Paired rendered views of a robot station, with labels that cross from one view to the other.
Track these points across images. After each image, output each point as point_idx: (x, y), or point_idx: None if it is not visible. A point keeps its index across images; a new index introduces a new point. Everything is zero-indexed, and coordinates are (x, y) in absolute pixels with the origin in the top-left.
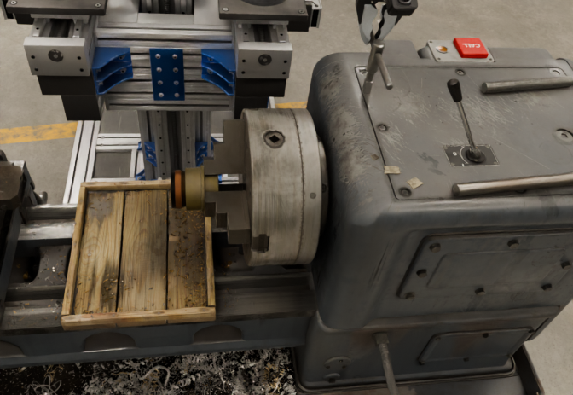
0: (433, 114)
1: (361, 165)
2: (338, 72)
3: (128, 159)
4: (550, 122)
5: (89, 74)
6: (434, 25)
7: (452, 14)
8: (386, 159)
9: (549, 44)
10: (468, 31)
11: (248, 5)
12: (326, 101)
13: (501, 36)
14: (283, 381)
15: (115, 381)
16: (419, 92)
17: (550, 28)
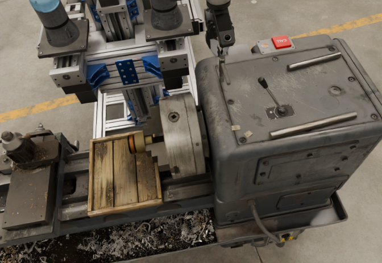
0: (259, 89)
1: (220, 126)
2: (206, 71)
3: (122, 107)
4: (327, 83)
5: (85, 82)
6: None
7: None
8: (233, 121)
9: None
10: None
11: (161, 31)
12: (201, 88)
13: None
14: (207, 224)
15: (124, 232)
16: (252, 76)
17: None
